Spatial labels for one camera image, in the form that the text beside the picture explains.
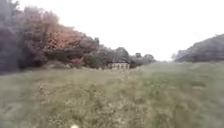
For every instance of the pale low building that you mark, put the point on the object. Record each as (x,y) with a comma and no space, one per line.
(119,65)

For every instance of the green grass field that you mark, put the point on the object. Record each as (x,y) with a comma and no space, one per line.
(126,100)

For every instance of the wood of trees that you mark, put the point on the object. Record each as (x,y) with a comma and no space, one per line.
(50,43)

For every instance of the wooded hill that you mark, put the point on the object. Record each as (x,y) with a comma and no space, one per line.
(203,50)

